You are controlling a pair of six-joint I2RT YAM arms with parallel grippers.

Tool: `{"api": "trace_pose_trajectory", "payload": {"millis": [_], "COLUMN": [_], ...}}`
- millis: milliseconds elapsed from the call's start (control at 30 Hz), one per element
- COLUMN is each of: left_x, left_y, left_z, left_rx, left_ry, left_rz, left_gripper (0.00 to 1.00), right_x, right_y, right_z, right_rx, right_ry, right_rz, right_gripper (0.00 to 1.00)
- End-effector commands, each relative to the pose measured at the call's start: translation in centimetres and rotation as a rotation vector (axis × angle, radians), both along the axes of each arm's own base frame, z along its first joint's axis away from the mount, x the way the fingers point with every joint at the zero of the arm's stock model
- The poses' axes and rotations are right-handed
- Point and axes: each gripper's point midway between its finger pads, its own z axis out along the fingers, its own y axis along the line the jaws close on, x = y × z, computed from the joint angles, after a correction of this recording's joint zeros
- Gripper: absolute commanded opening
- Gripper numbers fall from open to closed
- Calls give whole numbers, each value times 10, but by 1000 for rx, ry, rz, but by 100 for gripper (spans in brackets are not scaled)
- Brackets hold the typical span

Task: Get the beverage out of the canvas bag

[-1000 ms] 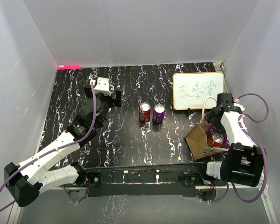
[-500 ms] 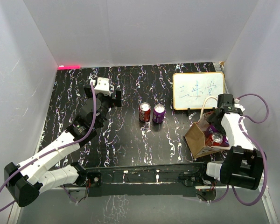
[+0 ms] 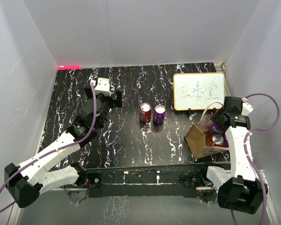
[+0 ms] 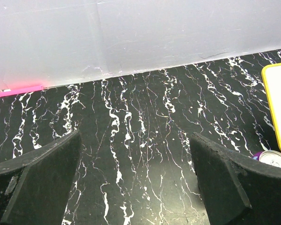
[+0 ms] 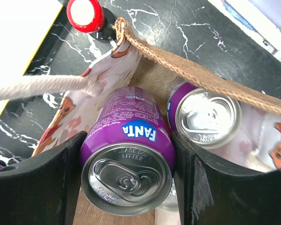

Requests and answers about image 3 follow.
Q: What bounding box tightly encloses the red Coke can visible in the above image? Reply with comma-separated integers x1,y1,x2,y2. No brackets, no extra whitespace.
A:
140,103,151,123
206,134,224,148

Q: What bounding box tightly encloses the purple fanta can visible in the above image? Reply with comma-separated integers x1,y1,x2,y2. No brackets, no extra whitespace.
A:
222,136,229,148
153,105,166,124
208,122,222,134

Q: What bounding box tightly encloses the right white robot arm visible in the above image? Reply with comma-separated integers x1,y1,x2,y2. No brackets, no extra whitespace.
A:
199,97,268,214

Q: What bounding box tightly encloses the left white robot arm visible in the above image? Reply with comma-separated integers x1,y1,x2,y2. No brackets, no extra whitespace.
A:
4,84,122,208

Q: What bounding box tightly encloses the canvas bag with cat print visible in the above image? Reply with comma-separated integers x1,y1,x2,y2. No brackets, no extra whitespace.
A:
185,101,229,159

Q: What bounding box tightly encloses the pink LED strip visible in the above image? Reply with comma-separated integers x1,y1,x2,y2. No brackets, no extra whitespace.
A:
58,66,81,70

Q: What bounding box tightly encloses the yellow framed whiteboard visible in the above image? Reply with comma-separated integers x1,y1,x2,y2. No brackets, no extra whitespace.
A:
173,72,225,111

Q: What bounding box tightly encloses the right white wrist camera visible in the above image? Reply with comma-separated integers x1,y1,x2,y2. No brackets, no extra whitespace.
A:
241,97,253,116

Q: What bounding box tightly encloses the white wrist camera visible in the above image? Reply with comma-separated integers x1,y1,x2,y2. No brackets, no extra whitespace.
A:
90,77,111,97
241,97,253,116

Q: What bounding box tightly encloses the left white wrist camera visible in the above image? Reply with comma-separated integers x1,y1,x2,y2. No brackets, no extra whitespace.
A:
90,77,111,97

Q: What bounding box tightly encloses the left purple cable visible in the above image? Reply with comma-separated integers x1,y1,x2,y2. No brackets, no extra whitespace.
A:
0,81,97,215

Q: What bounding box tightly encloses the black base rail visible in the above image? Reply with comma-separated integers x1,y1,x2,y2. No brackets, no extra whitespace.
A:
85,161,235,199

